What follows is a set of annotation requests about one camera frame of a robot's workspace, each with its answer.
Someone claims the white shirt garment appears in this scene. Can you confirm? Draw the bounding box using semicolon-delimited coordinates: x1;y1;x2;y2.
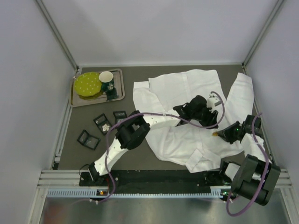
133;70;254;173

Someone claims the sparkly snowflake brooch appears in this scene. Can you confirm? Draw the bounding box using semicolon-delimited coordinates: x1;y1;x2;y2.
101;124;110;132

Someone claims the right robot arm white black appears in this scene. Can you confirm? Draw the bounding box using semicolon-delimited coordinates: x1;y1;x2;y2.
213;115;281;206

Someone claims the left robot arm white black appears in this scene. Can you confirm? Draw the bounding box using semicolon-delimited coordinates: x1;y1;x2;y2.
88;92;224;182

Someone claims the white cup dark base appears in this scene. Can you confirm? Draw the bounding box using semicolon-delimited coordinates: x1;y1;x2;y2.
99;71;114;92

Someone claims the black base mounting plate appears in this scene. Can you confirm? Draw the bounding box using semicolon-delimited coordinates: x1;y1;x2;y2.
78;169;238;194

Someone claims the green polka dot plate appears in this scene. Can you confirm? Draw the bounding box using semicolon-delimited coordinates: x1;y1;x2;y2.
73;72;101;97

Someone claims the silver metal tray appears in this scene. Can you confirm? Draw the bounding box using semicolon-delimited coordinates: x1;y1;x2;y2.
69;69;125;107

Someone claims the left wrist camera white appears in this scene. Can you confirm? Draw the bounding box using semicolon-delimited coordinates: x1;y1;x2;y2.
206;92;221;112

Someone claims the black square frame right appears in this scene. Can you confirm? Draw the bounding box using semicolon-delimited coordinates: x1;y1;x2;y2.
113;111;128;124

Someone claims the black square frame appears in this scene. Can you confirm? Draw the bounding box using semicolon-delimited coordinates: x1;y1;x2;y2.
77;129;100;150
93;113;112;135
113;111;128;124

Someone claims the black square frame left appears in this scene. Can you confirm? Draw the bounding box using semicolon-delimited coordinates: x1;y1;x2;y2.
93;113;112;135

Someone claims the grey slotted cable duct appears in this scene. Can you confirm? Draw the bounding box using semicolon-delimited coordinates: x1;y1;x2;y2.
46;188;234;198

